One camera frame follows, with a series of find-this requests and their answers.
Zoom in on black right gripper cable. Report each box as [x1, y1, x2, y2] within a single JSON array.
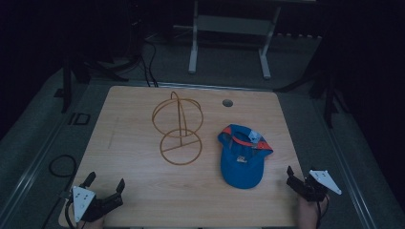
[[314, 194, 330, 229]]

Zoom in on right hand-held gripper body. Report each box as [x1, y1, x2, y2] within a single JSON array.
[[300, 169, 343, 203]]

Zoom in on person's right hand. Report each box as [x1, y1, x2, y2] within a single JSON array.
[[297, 194, 330, 229]]

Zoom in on blue cap with orange trim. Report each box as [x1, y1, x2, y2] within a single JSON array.
[[217, 123, 274, 191]]

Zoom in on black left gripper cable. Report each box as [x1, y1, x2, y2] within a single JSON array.
[[40, 190, 76, 229]]

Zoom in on black cables on floor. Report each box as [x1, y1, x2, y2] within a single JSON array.
[[139, 37, 160, 89]]

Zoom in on gold wire hat stand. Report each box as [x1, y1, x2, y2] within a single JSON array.
[[151, 91, 204, 166]]

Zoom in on black looped floor cable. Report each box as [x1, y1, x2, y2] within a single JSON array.
[[48, 154, 78, 178]]

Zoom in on black tripod stand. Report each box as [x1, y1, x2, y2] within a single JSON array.
[[61, 53, 129, 115], [273, 60, 352, 129]]

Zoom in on black rectangular floor bracket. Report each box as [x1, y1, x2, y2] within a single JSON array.
[[68, 112, 92, 126]]

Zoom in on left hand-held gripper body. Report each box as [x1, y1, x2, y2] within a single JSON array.
[[65, 185, 124, 223]]

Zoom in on person's left hand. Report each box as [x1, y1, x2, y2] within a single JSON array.
[[75, 215, 106, 229]]

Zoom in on white metal table frame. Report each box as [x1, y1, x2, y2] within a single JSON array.
[[173, 0, 283, 80]]

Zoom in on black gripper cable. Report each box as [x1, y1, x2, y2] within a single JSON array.
[[314, 194, 330, 229], [40, 190, 76, 229]]

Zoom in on grey metal floor rail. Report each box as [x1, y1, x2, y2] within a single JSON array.
[[0, 108, 77, 223], [321, 122, 383, 229]]

